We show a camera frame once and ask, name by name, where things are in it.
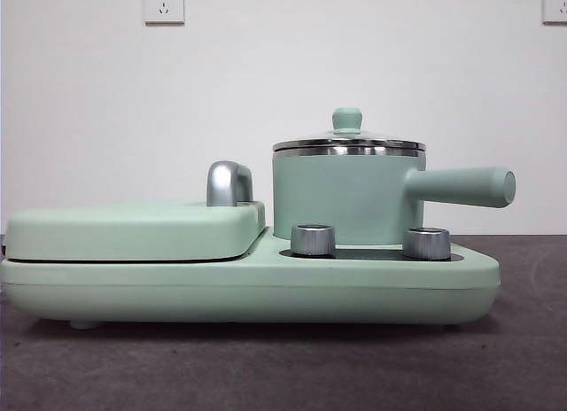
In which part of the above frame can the glass lid green knob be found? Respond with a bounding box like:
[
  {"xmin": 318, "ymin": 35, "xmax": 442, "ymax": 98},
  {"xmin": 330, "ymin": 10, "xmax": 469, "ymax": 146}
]
[{"xmin": 271, "ymin": 106, "xmax": 425, "ymax": 154}]

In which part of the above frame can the green griddle lid silver handle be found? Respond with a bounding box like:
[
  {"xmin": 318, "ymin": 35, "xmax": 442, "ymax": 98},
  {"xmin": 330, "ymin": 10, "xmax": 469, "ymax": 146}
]
[{"xmin": 4, "ymin": 160, "xmax": 267, "ymax": 262}]

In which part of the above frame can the green pot with handle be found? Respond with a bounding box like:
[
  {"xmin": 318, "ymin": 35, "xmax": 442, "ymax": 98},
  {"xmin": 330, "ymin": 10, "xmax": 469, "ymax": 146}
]
[{"xmin": 270, "ymin": 145, "xmax": 518, "ymax": 249}]

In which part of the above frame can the green breakfast machine base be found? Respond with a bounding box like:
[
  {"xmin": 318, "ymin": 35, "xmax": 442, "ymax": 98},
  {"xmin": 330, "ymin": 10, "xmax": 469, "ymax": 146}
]
[{"xmin": 0, "ymin": 227, "xmax": 502, "ymax": 330}]

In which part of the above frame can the silver control knob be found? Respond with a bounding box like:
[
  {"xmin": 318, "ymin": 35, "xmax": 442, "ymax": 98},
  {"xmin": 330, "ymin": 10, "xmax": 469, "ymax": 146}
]
[
  {"xmin": 291, "ymin": 223, "xmax": 337, "ymax": 256},
  {"xmin": 402, "ymin": 227, "xmax": 452, "ymax": 259}
]

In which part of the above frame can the white wall socket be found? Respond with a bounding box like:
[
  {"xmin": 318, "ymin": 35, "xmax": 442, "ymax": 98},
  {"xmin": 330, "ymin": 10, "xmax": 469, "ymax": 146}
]
[
  {"xmin": 542, "ymin": 0, "xmax": 567, "ymax": 24},
  {"xmin": 143, "ymin": 0, "xmax": 186, "ymax": 25}
]

